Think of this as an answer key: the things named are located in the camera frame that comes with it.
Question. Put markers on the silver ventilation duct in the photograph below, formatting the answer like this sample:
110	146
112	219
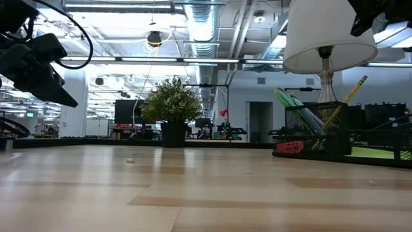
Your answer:
201	25

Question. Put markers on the small white crumb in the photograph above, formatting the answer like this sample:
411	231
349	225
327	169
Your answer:
130	160

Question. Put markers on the black ceiling-hung device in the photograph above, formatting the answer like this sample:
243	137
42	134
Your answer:
154	38

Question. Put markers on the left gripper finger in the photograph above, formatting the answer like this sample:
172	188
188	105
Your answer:
48	87

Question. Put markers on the yellow pencil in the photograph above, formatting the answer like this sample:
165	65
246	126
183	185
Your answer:
352	91

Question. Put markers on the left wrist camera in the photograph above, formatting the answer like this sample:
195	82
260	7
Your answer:
48	46

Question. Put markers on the black aluminium table frame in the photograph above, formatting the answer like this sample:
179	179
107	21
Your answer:
80	141

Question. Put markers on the white cabinets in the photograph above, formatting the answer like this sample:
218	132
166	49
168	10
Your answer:
96	127

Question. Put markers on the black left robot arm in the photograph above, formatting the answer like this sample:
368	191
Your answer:
16	13

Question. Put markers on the green sticky note pad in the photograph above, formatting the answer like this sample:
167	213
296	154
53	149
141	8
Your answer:
370	153

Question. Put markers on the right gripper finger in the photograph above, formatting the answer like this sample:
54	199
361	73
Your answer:
367	13

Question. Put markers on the black monitor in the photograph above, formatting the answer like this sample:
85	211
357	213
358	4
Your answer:
127	111

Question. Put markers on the small green potted plant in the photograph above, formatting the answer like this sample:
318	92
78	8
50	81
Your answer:
170	103

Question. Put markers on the black storage crates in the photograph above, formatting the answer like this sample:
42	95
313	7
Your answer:
380	114

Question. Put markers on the black mesh desk organizer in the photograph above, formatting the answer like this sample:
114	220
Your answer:
338	145

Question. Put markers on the white shade table lamp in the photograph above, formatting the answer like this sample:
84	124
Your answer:
322	32

